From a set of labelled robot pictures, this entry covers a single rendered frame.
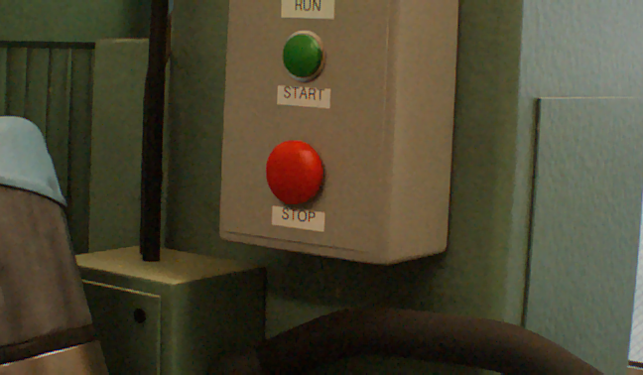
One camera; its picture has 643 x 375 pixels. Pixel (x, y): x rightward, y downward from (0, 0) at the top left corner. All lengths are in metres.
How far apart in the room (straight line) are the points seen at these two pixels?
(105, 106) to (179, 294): 0.21
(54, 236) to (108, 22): 0.31
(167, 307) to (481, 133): 0.18
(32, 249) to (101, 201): 0.27
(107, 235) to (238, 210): 0.21
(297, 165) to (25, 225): 0.13
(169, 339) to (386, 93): 0.17
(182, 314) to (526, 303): 0.18
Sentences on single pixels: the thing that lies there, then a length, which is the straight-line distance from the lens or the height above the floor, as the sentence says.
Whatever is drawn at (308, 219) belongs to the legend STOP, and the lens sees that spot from 0.62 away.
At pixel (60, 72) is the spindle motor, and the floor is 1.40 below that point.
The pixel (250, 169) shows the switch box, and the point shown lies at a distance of 0.64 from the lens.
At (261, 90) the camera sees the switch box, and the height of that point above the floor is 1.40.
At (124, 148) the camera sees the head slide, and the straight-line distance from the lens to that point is 0.83.
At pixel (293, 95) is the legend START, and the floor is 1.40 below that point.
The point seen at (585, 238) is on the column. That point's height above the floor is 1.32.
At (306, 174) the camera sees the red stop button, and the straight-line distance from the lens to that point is 0.61.
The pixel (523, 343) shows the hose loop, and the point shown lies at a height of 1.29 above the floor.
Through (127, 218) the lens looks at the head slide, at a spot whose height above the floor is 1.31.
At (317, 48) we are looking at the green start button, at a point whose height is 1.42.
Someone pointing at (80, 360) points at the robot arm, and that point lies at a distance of 0.59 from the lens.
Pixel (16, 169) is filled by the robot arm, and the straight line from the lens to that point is 0.59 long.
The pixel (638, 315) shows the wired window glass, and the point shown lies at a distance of 2.25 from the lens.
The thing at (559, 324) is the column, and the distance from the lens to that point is 0.72.
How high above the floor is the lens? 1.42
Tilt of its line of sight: 6 degrees down
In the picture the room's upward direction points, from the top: 3 degrees clockwise
